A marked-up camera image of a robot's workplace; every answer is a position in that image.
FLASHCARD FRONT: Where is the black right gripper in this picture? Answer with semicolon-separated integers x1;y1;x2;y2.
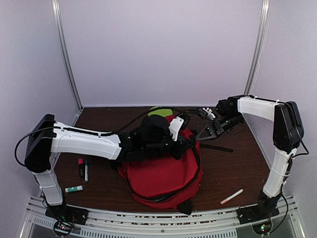
196;113;243;141

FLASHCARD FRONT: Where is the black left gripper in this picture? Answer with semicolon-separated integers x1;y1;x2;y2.
144;134;194;160

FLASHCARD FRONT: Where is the red backpack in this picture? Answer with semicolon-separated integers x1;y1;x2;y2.
108;116;235;215

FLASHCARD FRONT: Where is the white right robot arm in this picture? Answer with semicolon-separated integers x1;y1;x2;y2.
196;95;304;219

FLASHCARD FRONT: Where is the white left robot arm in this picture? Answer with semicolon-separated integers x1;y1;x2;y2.
21;109;197;220

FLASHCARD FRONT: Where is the green plate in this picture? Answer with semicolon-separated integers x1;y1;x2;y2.
148;107;173;117

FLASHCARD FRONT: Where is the pink white pen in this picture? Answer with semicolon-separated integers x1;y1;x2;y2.
220;189;244;205

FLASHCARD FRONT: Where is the blue white pen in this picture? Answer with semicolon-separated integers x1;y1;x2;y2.
84;161;89;183

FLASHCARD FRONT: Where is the pink black highlighter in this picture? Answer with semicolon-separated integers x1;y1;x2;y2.
78;158;85;178

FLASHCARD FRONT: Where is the green white glue stick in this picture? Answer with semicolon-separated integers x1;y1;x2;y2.
65;185;84;193

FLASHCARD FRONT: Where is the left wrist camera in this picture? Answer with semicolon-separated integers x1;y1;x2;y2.
138;115;169;142

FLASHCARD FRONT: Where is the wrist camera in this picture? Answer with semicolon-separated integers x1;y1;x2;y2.
138;115;169;142
215;97;239;117

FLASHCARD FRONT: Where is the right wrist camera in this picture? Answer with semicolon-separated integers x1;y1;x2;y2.
215;97;239;117

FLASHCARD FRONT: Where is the aluminium front rail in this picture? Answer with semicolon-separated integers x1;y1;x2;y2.
21;195;304;238

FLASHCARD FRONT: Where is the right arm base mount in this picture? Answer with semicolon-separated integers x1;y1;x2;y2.
236;205;279;236

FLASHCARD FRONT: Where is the right aluminium frame post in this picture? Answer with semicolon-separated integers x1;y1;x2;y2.
239;0;270;99

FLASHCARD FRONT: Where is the aluminium frame post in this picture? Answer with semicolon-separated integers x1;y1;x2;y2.
52;0;83;111
239;0;270;99

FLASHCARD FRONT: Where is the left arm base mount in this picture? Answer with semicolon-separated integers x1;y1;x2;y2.
45;206;89;237

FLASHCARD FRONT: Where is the left aluminium frame post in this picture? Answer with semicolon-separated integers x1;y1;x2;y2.
52;0;83;111

